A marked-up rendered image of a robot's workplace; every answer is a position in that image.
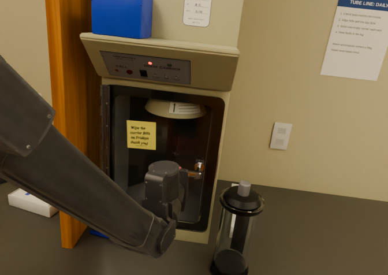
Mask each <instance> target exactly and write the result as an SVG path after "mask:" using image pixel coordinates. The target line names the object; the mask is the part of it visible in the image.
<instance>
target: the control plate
mask: <svg viewBox="0 0 388 275"><path fill-rule="evenodd" d="M100 53H101V56H102V58H103V60H104V63H105V65H106V68H107V70H108V72H109V75H110V76H119V77H129V78H134V79H144V80H153V81H163V82H169V83H178V84H188V85H190V84H191V61H186V60H176V59H170V58H160V57H150V56H144V55H135V54H125V53H115V52H109V51H100ZM148 61H150V62H152V65H149V64H148ZM167 64H172V67H168V66H167ZM114 69H118V70H119V72H116V71H115V70H114ZM127 70H131V71H132V72H133V73H132V74H131V75H130V74H128V73H127V72H126V71H127ZM139 70H146V71H147V76H148V77H143V76H141V75H140V71H139ZM154 73H157V74H158V75H157V76H154ZM165 74H167V75H168V77H165V76H164V75H165ZM175 76H178V78H177V79H176V78H175Z"/></svg>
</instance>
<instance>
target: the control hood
mask: <svg viewBox="0 0 388 275"><path fill-rule="evenodd" d="M80 39H81V41H82V43H83V45H84V47H85V49H86V51H87V53H88V55H89V58H90V60H91V62H92V64H93V66H94V68H95V70H96V72H97V74H98V76H103V77H113V78H119V79H128V80H137V81H147V82H153V83H162V84H172V85H177V86H187V87H196V88H206V89H211V90H221V91H231V90H232V85H233V81H234V76H235V73H236V69H237V64H238V60H239V57H240V52H239V50H238V49H237V48H236V47H230V46H220V45H214V44H204V43H194V42H184V41H178V40H168V39H158V38H144V39H134V38H123V37H117V36H107V35H97V34H93V33H92V32H88V33H81V34H80ZM100 51H109V52H115V53H125V54H135V55H144V56H150V57H160V58H170V59H176V60H186V61H191V84H190V85H188V84H178V83H169V82H163V81H153V80H144V79H134V78H129V77H119V76H110V75H109V72H108V70H107V68H106V65H105V63H104V60H103V58H102V56H101V53H100Z"/></svg>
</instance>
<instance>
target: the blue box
mask: <svg viewBox="0 0 388 275"><path fill-rule="evenodd" d="M152 6H153V0H91V10H92V33H93V34H97V35H107V36H117V37H123V38H134V39H144V38H150V37H151V30H152V10H153V8H152Z"/></svg>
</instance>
